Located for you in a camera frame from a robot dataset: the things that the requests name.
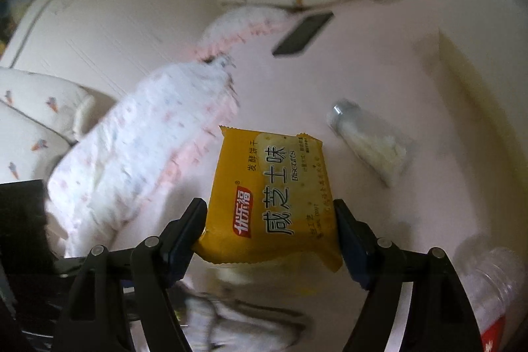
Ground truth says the floral pillow pink frill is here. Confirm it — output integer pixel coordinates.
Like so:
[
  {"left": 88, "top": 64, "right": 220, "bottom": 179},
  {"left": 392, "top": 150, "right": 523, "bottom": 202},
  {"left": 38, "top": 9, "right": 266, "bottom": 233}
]
[
  {"left": 197, "top": 6, "right": 289, "bottom": 64},
  {"left": 45, "top": 61, "right": 240, "bottom": 254}
]

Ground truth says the white cardboard box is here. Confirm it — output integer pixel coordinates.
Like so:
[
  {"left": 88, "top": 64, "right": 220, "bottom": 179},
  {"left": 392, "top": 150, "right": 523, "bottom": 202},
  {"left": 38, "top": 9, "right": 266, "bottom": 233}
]
[{"left": 429, "top": 26, "right": 528, "bottom": 237}]

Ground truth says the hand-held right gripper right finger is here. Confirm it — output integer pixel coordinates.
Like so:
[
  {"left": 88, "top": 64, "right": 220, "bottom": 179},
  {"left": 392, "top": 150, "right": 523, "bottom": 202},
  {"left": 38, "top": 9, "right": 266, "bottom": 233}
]
[{"left": 333, "top": 199, "right": 481, "bottom": 352}]

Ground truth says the cream carrot print cushion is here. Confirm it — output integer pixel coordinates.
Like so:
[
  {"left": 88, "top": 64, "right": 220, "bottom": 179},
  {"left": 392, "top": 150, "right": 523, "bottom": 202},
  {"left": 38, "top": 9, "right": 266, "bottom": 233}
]
[{"left": 0, "top": 67, "right": 96, "bottom": 184}]

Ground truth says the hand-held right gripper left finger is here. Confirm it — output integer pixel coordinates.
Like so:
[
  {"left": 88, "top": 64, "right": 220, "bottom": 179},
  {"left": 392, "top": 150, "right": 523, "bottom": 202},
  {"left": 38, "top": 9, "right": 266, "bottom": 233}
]
[{"left": 53, "top": 197, "right": 208, "bottom": 352}]

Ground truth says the white bed headboard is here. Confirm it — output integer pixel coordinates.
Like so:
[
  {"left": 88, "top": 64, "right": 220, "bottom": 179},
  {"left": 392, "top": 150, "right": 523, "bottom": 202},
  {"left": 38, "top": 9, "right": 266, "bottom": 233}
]
[{"left": 0, "top": 0, "right": 252, "bottom": 99}]

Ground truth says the clear plastic bottle red label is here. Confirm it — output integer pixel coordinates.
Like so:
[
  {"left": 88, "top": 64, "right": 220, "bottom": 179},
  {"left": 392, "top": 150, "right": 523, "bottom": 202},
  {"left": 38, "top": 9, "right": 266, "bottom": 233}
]
[{"left": 454, "top": 234, "right": 528, "bottom": 352}]

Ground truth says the black smartphone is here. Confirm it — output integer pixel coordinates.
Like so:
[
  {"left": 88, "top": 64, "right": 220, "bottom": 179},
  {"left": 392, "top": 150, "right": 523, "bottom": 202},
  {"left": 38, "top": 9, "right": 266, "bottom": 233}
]
[{"left": 272, "top": 12, "right": 334, "bottom": 56}]

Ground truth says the yellow biscuit packet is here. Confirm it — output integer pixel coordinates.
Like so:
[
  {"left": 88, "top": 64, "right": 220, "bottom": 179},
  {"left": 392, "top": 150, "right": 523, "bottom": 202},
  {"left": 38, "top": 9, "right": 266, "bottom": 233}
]
[{"left": 193, "top": 125, "right": 344, "bottom": 273}]

